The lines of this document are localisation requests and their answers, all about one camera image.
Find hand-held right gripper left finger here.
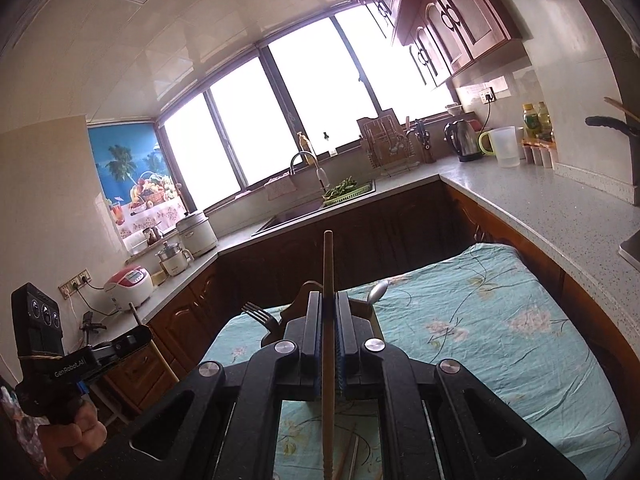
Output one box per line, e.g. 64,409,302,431
67,291,324,480

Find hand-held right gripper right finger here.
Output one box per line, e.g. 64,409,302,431
335,291,587,480

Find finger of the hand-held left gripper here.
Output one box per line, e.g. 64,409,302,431
112,326,154,357
91,342,127,367

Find wooden chopstick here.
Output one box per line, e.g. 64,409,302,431
129,302,179,387
321,230,337,480

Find wooden utensil holder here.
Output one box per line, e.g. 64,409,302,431
260,282,387,350

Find metal fork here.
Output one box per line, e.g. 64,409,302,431
242,302,282,337

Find person's left hand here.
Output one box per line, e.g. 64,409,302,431
39,399,107,463

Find small black phone tripod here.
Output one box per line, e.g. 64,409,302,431
79,311,109,347

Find red and white rice cooker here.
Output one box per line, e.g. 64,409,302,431
104,267,154,312

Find metal spoon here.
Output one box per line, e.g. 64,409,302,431
367,280,390,307

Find small white electric pot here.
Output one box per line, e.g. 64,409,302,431
156,241,195,277

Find person's floral clothing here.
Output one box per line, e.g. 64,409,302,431
0,382,53,480

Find white slow cooker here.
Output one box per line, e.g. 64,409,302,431
176,210,219,259

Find teal floral tablecloth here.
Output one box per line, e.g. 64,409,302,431
202,242,631,480

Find kitchen sink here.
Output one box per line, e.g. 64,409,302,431
251,180,377,237

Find wooden lower cabinets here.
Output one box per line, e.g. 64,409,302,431
97,180,640,413

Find wooden cabinets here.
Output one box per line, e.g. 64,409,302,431
347,0,525,89
97,180,640,413

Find tropical fruit window poster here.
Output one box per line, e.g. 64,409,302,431
87,119,189,255

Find green colander with vegetables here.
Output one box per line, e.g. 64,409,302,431
322,175,362,207

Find pink dish cloth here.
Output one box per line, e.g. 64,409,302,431
263,177,297,202

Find metal kitchen faucet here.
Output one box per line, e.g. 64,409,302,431
289,151,329,197

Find yellow soap bottle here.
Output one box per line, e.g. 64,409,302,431
297,131,319,167

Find wooden dish rack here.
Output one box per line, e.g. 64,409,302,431
356,109,417,177

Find knife block with knives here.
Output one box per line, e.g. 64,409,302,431
411,118,437,164

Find steel electric kettle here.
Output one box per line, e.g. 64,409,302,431
443,118,484,163

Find large kitchen window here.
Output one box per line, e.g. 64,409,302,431
154,2,454,212

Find row of white spice jars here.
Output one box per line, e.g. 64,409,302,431
521,139,557,169

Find gas stove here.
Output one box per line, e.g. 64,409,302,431
618,231,640,267

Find yellow oil bottles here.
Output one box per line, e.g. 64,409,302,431
522,102,554,142

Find black wok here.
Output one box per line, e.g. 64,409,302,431
585,115,640,137

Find wooden upper cabinets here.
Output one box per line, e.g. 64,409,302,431
347,0,525,89

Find wooden spatula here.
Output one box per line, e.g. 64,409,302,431
603,96,640,124

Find long wall socket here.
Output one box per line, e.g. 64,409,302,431
58,269,94,297

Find white pitcher with green handle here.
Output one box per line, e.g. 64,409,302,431
478,126,521,169

